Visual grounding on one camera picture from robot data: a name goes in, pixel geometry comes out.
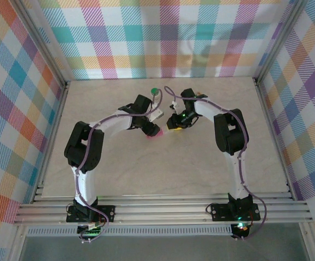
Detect white bottle green cap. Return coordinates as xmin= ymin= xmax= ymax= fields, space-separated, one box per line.
xmin=150 ymin=87 xmax=161 ymax=105

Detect left controller board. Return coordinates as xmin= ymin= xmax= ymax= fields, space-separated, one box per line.
xmin=77 ymin=222 xmax=104 ymax=245

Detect controller board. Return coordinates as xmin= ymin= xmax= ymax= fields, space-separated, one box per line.
xmin=230 ymin=221 xmax=250 ymax=240
xmin=77 ymin=222 xmax=104 ymax=245

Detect right controller board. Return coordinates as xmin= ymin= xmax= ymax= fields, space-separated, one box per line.
xmin=230 ymin=221 xmax=250 ymax=240

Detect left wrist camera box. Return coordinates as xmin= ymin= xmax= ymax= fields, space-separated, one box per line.
xmin=148 ymin=104 xmax=165 ymax=122

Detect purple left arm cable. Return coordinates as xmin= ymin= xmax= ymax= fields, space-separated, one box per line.
xmin=74 ymin=88 xmax=165 ymax=244

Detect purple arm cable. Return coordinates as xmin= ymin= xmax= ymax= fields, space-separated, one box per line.
xmin=74 ymin=88 xmax=165 ymax=244
xmin=164 ymin=86 xmax=268 ymax=241

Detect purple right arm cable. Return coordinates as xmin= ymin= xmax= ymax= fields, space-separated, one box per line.
xmin=164 ymin=86 xmax=268 ymax=241

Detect aluminium front rail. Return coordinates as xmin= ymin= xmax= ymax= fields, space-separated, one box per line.
xmin=13 ymin=192 xmax=314 ymax=226

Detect aluminium side rail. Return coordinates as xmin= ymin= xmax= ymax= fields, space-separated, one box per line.
xmin=32 ymin=81 xmax=71 ymax=202
xmin=252 ymin=77 xmax=295 ymax=199

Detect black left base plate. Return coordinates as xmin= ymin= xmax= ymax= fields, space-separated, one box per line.
xmin=66 ymin=205 xmax=116 ymax=223

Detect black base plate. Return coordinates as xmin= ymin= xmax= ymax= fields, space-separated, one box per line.
xmin=66 ymin=205 xmax=116 ymax=223
xmin=210 ymin=203 xmax=261 ymax=221

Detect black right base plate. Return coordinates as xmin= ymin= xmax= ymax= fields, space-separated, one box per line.
xmin=210 ymin=203 xmax=261 ymax=221

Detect slotted grey cable duct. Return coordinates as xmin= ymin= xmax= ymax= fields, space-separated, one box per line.
xmin=26 ymin=227 xmax=234 ymax=237

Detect aluminium rear frame post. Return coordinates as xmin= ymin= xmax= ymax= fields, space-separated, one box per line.
xmin=12 ymin=0 xmax=72 ymax=88
xmin=254 ymin=0 xmax=310 ymax=85

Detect aluminium frame leg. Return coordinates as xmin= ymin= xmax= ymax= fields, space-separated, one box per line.
xmin=9 ymin=225 xmax=29 ymax=261
xmin=300 ymin=224 xmax=315 ymax=261

